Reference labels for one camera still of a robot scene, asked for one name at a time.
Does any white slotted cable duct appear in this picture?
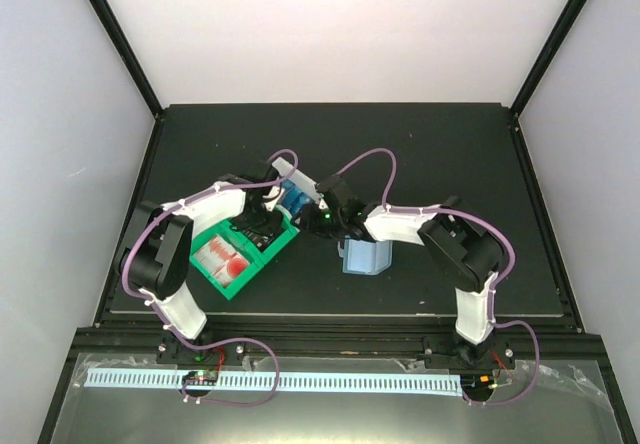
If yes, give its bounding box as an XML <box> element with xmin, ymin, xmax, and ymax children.
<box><xmin>84</xmin><ymin>368</ymin><xmax>463</xmax><ymax>397</ymax></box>

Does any white bin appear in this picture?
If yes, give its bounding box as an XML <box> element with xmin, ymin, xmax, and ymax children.
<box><xmin>288</xmin><ymin>170</ymin><xmax>322</xmax><ymax>204</ymax></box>

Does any blue cards stack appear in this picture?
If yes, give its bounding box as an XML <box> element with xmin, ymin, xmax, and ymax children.
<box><xmin>278</xmin><ymin>180</ymin><xmax>314</xmax><ymax>218</ymax></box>

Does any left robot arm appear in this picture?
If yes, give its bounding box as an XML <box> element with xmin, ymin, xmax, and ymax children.
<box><xmin>113</xmin><ymin>166</ymin><xmax>294</xmax><ymax>363</ymax></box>

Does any green bin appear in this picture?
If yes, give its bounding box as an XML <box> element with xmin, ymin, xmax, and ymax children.
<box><xmin>189</xmin><ymin>228</ymin><xmax>264</xmax><ymax>301</ymax></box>
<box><xmin>221</xmin><ymin>209</ymin><xmax>298</xmax><ymax>265</ymax></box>

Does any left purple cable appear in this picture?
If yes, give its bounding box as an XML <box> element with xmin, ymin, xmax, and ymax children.
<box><xmin>122</xmin><ymin>149</ymin><xmax>299</xmax><ymax>300</ymax></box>

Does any red white cards stack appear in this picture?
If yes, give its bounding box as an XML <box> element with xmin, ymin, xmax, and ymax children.
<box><xmin>195</xmin><ymin>235</ymin><xmax>249</xmax><ymax>287</ymax></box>

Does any blue card holder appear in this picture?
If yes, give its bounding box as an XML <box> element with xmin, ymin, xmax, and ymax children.
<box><xmin>337</xmin><ymin>239</ymin><xmax>393</xmax><ymax>276</ymax></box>

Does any small circuit board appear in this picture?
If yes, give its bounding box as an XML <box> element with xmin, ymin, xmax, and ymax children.
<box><xmin>182</xmin><ymin>370</ymin><xmax>219</xmax><ymax>386</ymax></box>

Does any black vip cards stack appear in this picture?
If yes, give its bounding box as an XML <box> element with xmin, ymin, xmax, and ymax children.
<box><xmin>241</xmin><ymin>229</ymin><xmax>281</xmax><ymax>253</ymax></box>

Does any green front bin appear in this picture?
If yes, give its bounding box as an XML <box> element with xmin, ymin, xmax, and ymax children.
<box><xmin>189</xmin><ymin>228</ymin><xmax>264</xmax><ymax>301</ymax></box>

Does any black aluminium frame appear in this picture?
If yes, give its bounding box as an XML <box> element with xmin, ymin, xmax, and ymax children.
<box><xmin>38</xmin><ymin>0</ymin><xmax>637</xmax><ymax>443</ymax></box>

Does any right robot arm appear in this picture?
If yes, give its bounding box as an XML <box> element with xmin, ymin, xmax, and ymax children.
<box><xmin>294</xmin><ymin>177</ymin><xmax>506</xmax><ymax>367</ymax></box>

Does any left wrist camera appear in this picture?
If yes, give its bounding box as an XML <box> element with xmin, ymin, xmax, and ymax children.
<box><xmin>262</xmin><ymin>185</ymin><xmax>284</xmax><ymax>212</ymax></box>

